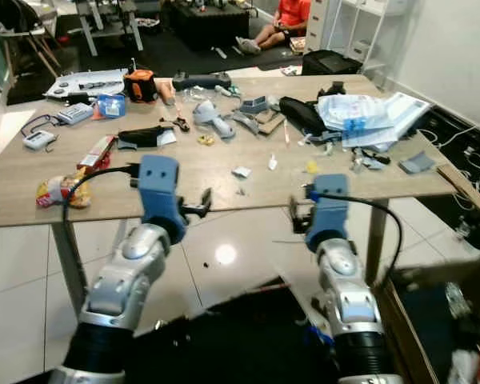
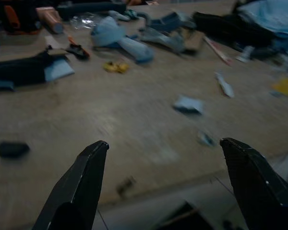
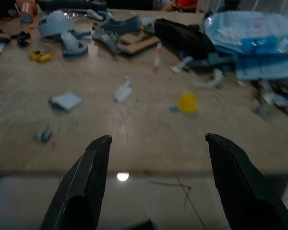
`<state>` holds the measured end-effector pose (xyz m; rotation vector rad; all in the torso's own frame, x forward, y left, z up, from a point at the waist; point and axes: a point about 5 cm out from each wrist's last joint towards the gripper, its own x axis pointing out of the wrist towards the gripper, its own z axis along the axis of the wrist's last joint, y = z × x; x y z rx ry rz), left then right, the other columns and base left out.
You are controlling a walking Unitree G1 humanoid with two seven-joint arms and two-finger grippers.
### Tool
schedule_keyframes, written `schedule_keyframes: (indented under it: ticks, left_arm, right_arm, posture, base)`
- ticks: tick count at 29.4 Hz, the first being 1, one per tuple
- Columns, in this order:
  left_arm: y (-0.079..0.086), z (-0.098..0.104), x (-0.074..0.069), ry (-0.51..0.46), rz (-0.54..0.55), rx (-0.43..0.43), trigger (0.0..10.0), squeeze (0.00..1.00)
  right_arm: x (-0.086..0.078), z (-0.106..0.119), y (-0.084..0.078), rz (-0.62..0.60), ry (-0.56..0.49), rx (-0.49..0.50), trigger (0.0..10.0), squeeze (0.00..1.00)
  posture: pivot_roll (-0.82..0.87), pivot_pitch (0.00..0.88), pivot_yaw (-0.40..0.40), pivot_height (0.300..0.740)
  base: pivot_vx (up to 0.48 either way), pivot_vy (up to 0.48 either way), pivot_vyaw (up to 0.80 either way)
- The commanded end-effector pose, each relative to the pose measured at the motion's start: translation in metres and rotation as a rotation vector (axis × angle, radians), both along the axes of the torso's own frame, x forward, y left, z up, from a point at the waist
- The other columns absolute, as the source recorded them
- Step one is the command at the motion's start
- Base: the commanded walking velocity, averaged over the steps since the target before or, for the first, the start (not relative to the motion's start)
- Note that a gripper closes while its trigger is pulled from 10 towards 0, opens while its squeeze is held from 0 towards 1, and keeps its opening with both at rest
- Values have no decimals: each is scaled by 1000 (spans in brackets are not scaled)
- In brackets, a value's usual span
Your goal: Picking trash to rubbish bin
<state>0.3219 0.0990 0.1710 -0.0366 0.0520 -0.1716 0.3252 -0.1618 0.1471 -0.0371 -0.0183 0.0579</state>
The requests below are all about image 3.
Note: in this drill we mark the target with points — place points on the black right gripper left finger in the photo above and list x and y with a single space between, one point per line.
86 182

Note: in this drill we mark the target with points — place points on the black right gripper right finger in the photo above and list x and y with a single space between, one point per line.
242 187

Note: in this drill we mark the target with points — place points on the small grey debris piece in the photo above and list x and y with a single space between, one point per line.
43 136

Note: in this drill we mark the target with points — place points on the grey square pad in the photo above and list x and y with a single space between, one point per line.
66 100

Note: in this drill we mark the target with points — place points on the pile of small electronic parts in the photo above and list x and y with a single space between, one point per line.
273 100

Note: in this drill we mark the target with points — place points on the yellow plastic cup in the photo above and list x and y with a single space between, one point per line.
187 102

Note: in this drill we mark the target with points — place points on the small blue scrap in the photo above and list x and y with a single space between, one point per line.
173 108

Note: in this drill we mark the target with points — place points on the white curved plastic strip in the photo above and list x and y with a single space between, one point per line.
211 81

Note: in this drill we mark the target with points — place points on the white paper tag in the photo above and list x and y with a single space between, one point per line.
181 65

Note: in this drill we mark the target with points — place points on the white red striped stick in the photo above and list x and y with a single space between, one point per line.
157 57

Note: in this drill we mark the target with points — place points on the brown cardboard piece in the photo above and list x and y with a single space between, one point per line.
136 43

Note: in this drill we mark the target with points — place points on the large clear plastic bag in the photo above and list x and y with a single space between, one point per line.
254 38

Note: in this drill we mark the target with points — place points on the black orange clamp tool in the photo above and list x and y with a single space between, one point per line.
22 37

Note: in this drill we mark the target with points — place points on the light blue curved printed part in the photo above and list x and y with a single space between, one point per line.
54 24

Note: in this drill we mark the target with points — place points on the black fabric bag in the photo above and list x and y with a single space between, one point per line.
182 36

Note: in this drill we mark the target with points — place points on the dark blue curved printed part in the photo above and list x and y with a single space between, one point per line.
124 24

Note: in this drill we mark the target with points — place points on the copper tape roll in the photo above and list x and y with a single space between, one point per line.
27 12

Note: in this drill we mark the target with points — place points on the person in red shirt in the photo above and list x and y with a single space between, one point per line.
182 5

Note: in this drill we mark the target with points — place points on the grey blue printed bracket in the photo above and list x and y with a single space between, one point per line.
106 38

